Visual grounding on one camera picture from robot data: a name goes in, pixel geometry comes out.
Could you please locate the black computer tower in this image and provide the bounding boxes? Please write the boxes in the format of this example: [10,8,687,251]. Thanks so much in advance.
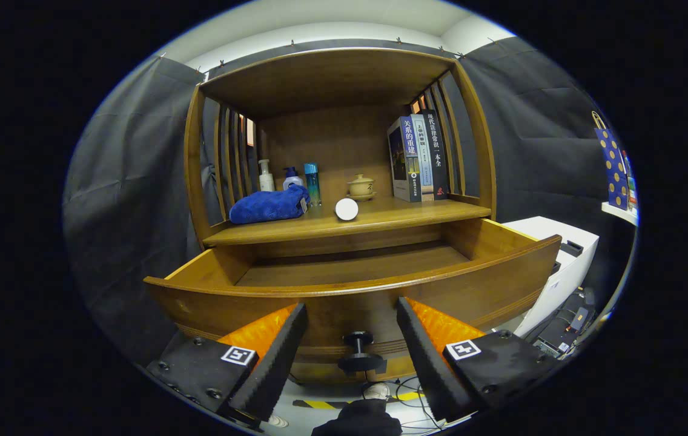
[532,288,598,358]

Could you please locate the folded blue towel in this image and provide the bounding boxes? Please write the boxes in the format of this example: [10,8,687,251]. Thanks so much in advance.
[229,184,311,225]

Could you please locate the white pump bottle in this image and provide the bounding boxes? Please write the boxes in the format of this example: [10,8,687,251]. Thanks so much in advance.
[258,159,276,193]

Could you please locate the wooden countertop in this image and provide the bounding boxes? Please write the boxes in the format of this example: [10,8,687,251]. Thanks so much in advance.
[203,195,492,246]

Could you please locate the white side table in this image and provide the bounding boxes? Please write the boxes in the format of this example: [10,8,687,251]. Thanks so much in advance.
[601,202,640,226]

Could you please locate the teal bottle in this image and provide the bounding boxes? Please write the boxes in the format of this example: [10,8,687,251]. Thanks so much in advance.
[303,162,322,207]

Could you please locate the red label water bottle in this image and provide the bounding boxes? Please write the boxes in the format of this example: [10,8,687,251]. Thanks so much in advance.
[621,150,637,211]

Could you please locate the wooden drawer with black knob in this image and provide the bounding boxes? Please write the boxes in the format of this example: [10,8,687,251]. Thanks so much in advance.
[144,218,563,383]

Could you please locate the black backdrop cloth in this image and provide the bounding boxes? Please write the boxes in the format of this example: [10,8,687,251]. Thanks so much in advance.
[64,38,635,364]

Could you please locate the white low cabinet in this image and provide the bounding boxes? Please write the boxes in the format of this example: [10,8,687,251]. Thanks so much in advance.
[501,216,600,338]

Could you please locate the wooden cabinet with hutch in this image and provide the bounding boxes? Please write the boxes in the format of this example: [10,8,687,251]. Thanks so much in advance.
[184,47,497,249]

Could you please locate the pale blue spine book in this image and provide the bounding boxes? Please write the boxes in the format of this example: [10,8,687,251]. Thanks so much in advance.
[411,114,435,202]

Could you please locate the blue gold-dotted gift bag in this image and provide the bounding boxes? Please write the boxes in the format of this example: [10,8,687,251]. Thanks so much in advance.
[591,111,629,211]

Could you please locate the beige lidded teacup with saucer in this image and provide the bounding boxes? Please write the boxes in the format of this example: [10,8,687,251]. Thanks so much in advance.
[346,174,377,202]

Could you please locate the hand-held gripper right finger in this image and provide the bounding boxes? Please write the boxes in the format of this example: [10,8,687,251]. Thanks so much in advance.
[397,297,563,423]

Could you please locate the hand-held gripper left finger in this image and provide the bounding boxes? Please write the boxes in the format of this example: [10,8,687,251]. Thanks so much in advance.
[145,303,309,428]

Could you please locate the black spine book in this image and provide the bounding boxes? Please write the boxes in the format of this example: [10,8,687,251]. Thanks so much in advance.
[423,110,451,200]

